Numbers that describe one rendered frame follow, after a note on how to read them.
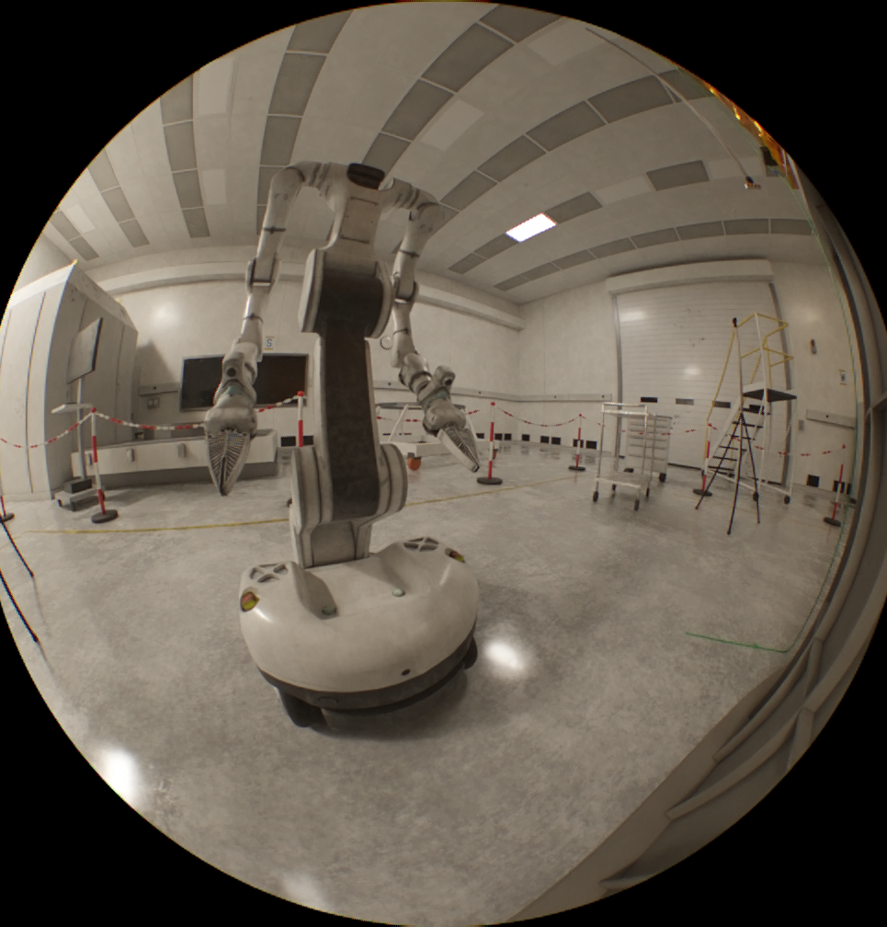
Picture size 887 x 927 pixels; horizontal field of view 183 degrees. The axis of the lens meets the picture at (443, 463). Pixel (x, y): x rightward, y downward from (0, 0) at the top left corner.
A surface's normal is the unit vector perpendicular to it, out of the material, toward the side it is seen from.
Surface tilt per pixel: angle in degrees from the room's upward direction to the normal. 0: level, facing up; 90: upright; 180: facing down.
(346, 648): 48
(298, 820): 0
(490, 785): 0
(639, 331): 90
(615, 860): 0
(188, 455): 90
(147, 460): 90
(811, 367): 90
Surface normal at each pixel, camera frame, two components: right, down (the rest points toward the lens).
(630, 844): 0.03, -0.99
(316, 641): 0.16, -0.59
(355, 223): 0.55, 0.24
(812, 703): -0.92, 0.04
